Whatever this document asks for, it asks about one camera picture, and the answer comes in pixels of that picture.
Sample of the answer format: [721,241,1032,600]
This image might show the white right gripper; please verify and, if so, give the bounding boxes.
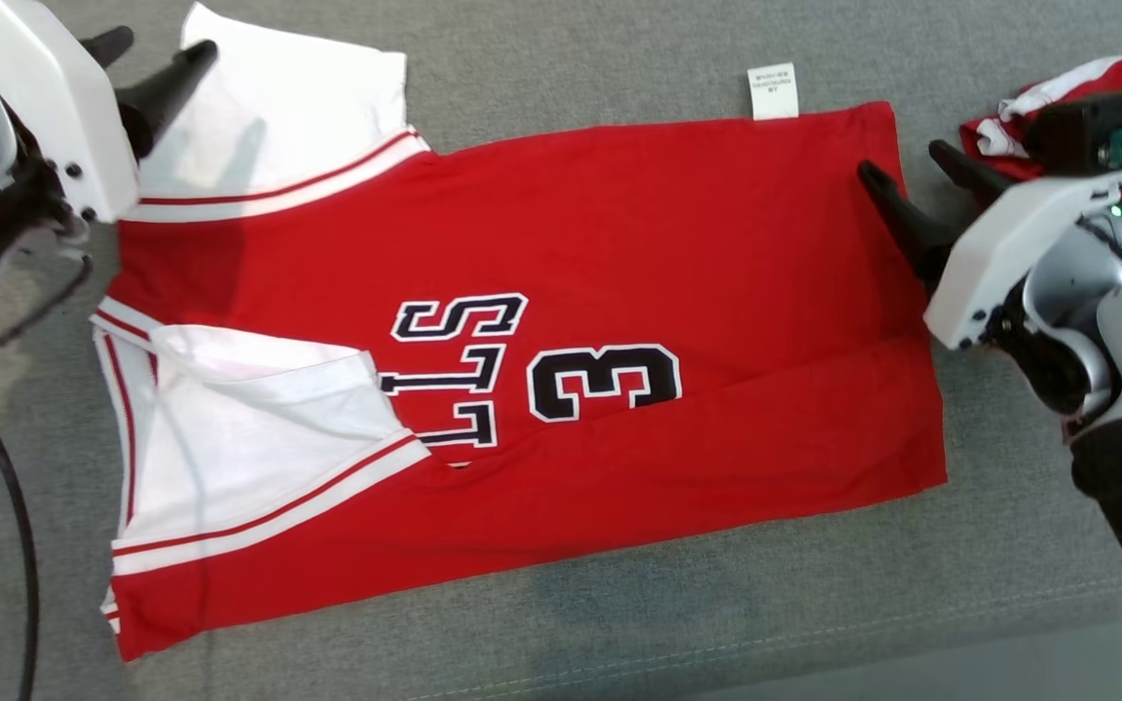
[858,139,1122,351]

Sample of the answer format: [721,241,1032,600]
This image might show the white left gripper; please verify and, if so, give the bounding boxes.
[0,0,220,224]

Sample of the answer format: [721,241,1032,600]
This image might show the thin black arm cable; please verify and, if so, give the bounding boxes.
[0,251,96,376]

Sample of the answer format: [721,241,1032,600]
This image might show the red basketball jersey white sleeves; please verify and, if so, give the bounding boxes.
[91,2,950,663]

